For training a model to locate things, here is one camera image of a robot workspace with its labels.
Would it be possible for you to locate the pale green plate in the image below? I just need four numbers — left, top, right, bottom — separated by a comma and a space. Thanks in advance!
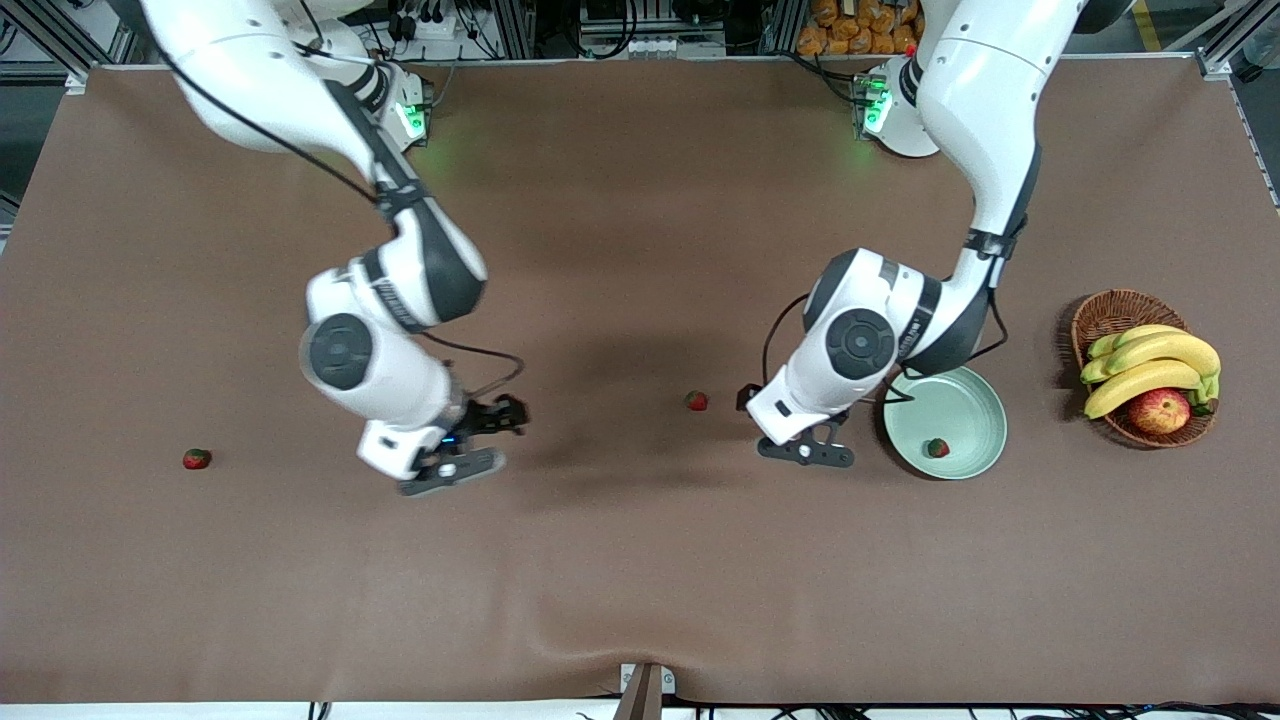
882, 365, 1009, 481

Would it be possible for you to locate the brown table mat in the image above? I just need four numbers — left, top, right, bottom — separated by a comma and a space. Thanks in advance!
0, 55, 1280, 706

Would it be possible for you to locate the brown wicker basket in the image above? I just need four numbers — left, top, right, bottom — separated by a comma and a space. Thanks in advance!
1070, 289, 1218, 449

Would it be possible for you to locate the yellow banana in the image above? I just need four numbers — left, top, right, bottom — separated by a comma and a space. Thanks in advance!
1079, 333, 1223, 387
1088, 324, 1189, 361
1084, 360, 1208, 420

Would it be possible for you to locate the red yellow apple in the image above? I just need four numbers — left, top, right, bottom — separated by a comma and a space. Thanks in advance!
1128, 388, 1193, 436

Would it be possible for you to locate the bag of orange fruit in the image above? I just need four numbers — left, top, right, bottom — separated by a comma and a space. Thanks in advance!
796, 0, 921, 57

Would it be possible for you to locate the white power strip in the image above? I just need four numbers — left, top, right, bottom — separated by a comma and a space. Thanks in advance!
385, 0, 461, 43

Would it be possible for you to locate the metal clamp bracket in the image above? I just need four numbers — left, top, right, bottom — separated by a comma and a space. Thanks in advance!
612, 662, 677, 720

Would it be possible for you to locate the aluminium frame post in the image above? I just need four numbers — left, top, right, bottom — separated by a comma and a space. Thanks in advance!
760, 0, 806, 56
492, 0, 538, 59

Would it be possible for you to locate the aluminium frame rail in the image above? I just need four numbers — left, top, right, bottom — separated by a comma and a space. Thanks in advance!
0, 0, 141, 69

